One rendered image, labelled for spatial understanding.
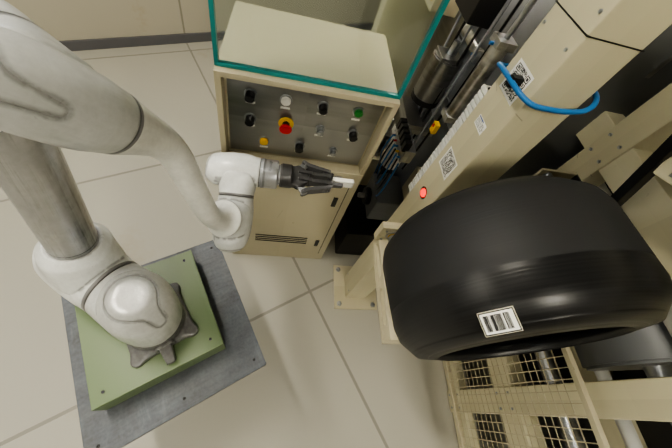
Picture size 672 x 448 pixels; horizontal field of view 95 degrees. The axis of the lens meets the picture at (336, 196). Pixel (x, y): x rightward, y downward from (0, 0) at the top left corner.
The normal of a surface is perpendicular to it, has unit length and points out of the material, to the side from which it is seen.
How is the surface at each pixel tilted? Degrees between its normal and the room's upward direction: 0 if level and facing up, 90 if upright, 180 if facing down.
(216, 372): 0
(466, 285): 55
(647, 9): 90
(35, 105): 80
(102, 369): 1
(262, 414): 0
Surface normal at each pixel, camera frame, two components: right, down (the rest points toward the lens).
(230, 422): 0.23, -0.55
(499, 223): -0.40, -0.48
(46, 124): 0.52, 0.79
